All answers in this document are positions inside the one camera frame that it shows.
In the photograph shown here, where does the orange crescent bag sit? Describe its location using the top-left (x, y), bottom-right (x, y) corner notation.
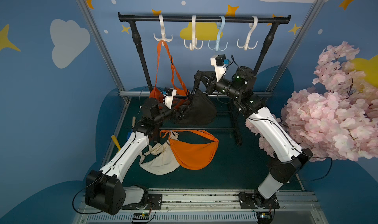
top-left (159, 129), bottom-right (219, 170)

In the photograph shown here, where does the yellow toy shovel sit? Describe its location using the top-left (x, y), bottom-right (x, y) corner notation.
top-left (111, 135), bottom-right (122, 151)

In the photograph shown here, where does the white hook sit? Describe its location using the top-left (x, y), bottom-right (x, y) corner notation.
top-left (153, 14), bottom-right (173, 42)
top-left (237, 16), bottom-right (258, 51)
top-left (184, 15), bottom-right (203, 51)

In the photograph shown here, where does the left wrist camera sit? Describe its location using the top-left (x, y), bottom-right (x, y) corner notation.
top-left (163, 88), bottom-right (177, 110)

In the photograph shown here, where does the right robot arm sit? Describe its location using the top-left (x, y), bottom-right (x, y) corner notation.
top-left (194, 66), bottom-right (313, 202)

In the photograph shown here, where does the cream crescent bag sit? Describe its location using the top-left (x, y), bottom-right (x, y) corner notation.
top-left (139, 140), bottom-right (180, 175)

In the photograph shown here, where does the pink blossom tree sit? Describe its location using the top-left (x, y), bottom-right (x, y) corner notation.
top-left (245, 41), bottom-right (378, 163)

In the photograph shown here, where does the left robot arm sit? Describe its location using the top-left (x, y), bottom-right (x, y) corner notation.
top-left (85, 96), bottom-right (176, 215)

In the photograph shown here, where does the light blue hook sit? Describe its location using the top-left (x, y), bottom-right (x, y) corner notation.
top-left (208, 16), bottom-right (228, 52)

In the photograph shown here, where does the right controller board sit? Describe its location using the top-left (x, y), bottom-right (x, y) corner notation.
top-left (257, 212), bottom-right (272, 224)

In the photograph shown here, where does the red-orange sling bag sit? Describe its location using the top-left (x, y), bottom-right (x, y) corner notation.
top-left (148, 40), bottom-right (190, 110)

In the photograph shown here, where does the white hook far right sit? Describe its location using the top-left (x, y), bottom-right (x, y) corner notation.
top-left (237, 16), bottom-right (258, 51)

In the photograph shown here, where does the aluminium frame rail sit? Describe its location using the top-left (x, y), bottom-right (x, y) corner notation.
top-left (119, 90), bottom-right (274, 99)

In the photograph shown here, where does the black sling bag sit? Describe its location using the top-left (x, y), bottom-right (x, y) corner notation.
top-left (174, 89), bottom-right (217, 126)

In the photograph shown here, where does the white hook far left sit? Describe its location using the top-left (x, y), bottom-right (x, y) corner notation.
top-left (153, 14), bottom-right (173, 42)

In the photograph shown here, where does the blue toy trowel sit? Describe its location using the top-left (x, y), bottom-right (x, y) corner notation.
top-left (127, 116), bottom-right (136, 139)

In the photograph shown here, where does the black clothes rack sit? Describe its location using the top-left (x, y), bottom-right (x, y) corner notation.
top-left (118, 12), bottom-right (292, 146)

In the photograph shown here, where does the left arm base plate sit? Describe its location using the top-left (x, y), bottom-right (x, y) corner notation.
top-left (122, 193), bottom-right (162, 210)

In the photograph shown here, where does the left controller board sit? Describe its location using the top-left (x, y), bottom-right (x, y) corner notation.
top-left (132, 212), bottom-right (152, 223)

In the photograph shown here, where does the controller board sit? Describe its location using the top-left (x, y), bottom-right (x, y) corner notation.
top-left (132, 212), bottom-right (152, 223)
top-left (257, 212), bottom-right (272, 224)

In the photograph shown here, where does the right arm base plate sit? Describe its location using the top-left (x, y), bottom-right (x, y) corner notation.
top-left (238, 191), bottom-right (280, 209)

